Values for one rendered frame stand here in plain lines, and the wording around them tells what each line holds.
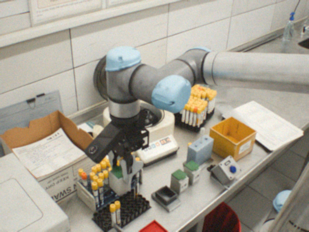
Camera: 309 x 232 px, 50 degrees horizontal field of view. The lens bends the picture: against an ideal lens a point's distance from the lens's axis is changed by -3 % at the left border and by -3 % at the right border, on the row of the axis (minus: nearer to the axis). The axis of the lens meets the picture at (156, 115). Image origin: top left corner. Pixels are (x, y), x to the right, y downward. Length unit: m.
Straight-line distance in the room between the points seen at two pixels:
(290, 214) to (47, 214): 0.48
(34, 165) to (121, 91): 0.59
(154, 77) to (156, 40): 0.95
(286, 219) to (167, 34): 1.19
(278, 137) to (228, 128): 0.22
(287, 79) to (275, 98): 1.14
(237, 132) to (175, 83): 0.79
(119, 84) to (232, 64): 0.24
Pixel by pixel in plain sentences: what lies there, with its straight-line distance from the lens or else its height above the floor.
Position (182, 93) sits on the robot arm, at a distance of 0.68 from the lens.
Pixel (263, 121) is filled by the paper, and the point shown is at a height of 0.89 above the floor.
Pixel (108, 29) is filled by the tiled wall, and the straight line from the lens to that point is 1.43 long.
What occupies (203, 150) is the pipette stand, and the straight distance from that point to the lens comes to 1.25.
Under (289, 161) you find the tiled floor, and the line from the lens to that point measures 2.86.
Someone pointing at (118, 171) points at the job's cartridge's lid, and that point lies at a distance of 0.92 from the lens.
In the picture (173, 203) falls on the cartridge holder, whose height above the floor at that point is 0.89.
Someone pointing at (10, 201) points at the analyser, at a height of 1.17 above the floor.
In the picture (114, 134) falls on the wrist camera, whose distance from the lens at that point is 0.81.
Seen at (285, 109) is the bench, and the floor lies 0.88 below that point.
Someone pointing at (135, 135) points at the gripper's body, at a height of 1.23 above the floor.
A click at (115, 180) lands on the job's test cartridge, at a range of 0.92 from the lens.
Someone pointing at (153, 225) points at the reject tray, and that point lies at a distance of 1.10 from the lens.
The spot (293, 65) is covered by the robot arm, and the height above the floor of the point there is 1.49.
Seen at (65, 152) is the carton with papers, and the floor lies 0.94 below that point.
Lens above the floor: 1.75
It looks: 34 degrees down
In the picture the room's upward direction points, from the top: 2 degrees clockwise
